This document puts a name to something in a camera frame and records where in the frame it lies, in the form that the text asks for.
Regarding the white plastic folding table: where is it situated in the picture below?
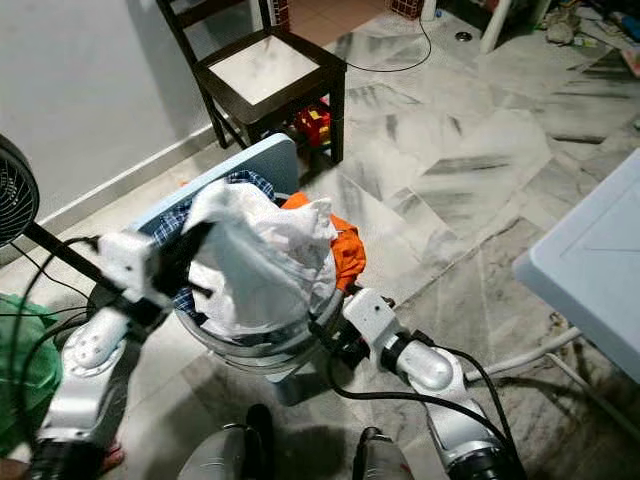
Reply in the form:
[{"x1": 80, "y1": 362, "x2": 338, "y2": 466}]
[{"x1": 460, "y1": 150, "x2": 640, "y2": 391}]

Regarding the orange cloth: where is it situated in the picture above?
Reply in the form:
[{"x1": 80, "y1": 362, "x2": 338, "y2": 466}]
[{"x1": 280, "y1": 192, "x2": 368, "y2": 291}]

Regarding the red mesh basket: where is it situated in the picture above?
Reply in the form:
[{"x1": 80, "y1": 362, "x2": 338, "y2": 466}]
[{"x1": 390, "y1": 0, "x2": 426, "y2": 19}]

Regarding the red yellow toy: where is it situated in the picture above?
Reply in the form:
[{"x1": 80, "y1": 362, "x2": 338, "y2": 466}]
[{"x1": 295, "y1": 100, "x2": 333, "y2": 149}]

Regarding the white shirt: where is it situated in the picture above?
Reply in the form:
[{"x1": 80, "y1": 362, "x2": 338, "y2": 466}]
[{"x1": 185, "y1": 180, "x2": 341, "y2": 341}]

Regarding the blue plaid garment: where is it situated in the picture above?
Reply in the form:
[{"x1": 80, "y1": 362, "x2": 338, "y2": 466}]
[{"x1": 168, "y1": 170, "x2": 276, "y2": 316}]

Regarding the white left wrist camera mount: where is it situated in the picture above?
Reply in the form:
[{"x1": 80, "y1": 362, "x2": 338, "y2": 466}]
[{"x1": 98, "y1": 230, "x2": 171, "y2": 306}]

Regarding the black standing fan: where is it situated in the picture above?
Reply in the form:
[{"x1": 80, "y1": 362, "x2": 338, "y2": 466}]
[{"x1": 0, "y1": 135, "x2": 121, "y2": 321}]

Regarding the light blue plastic stool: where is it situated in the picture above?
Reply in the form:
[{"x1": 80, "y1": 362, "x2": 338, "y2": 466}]
[{"x1": 130, "y1": 133, "x2": 301, "y2": 236}]

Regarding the grey robot leg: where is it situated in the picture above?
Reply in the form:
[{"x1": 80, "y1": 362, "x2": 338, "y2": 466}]
[
  {"x1": 175, "y1": 405, "x2": 276, "y2": 480},
  {"x1": 353, "y1": 428, "x2": 416, "y2": 480}
]

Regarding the green plastic chair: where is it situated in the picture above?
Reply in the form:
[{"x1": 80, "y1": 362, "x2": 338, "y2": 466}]
[{"x1": 0, "y1": 292, "x2": 61, "y2": 451}]

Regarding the thin black floor cable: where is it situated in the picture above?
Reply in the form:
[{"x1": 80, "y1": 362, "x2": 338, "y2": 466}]
[{"x1": 345, "y1": 15, "x2": 433, "y2": 74}]

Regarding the dark wooden chair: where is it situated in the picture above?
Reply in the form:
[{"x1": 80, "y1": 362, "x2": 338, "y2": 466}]
[{"x1": 155, "y1": 0, "x2": 346, "y2": 166}]

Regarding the grey robot right leg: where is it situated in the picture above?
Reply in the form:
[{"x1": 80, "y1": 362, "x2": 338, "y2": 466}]
[{"x1": 353, "y1": 428, "x2": 416, "y2": 480}]

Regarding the white shelf bench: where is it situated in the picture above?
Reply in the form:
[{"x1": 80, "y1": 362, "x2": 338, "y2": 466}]
[{"x1": 420, "y1": 0, "x2": 640, "y2": 51}]

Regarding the grey robot left leg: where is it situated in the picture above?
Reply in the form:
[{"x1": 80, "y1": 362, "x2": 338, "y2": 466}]
[{"x1": 175, "y1": 405, "x2": 276, "y2": 480}]

